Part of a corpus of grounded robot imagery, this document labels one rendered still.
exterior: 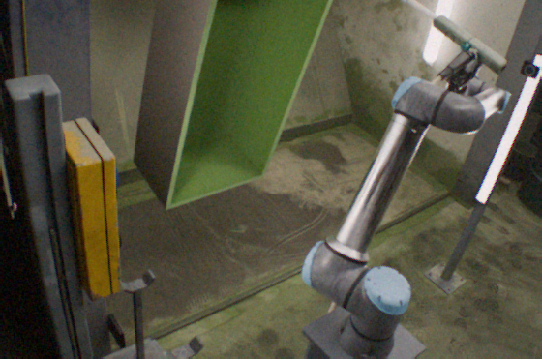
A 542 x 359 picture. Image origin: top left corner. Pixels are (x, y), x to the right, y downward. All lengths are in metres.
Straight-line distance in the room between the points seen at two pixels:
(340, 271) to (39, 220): 1.00
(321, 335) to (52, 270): 1.06
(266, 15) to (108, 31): 1.18
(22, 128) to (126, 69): 2.54
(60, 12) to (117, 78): 2.01
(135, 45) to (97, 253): 2.54
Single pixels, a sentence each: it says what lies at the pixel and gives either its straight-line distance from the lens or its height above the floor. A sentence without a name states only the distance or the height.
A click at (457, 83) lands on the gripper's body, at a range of 1.79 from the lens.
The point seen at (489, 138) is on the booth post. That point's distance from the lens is 3.49.
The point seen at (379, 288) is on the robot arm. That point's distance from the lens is 1.44.
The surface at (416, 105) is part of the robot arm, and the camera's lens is 1.44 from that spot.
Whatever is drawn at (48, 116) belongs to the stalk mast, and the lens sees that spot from 0.60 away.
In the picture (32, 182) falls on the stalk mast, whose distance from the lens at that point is 0.64.
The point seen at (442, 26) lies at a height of 1.53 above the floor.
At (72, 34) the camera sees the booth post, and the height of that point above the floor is 1.53.
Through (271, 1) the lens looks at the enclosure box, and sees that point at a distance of 2.30.
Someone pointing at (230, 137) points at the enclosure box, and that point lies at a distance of 2.73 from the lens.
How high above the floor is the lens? 1.89
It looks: 32 degrees down
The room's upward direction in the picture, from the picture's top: 11 degrees clockwise
